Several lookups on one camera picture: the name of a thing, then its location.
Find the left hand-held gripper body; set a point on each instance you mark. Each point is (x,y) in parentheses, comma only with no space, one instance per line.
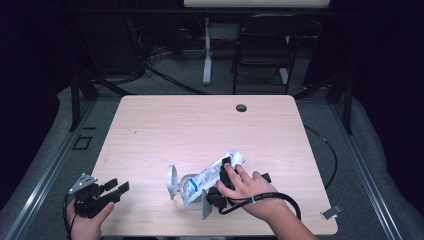
(90,201)

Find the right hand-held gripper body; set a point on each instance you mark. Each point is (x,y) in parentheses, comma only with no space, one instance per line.
(215,200)

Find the blue and white milk pouch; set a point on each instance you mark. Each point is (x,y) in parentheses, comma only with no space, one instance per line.
(203,176)

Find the clear jug with white lid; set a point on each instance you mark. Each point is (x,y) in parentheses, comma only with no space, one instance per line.
(172,181)

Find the person's left hand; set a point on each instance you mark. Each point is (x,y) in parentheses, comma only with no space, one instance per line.
(85,228)

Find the person's right hand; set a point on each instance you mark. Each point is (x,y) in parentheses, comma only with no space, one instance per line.
(248,190)

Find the black metal stand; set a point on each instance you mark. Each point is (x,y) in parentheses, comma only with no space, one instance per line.
(75,100)
(348,100)

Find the white desk leg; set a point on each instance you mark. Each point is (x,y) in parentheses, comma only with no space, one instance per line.
(207,60)
(284,76)

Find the black chair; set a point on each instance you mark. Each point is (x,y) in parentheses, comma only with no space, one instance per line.
(266,50)

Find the white desk top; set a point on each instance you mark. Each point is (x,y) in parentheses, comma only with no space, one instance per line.
(255,3)

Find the aluminium floor rail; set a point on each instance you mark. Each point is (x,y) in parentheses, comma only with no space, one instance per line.
(366,173)
(43,181)

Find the grey metal bracket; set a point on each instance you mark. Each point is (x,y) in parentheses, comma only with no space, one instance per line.
(331,211)

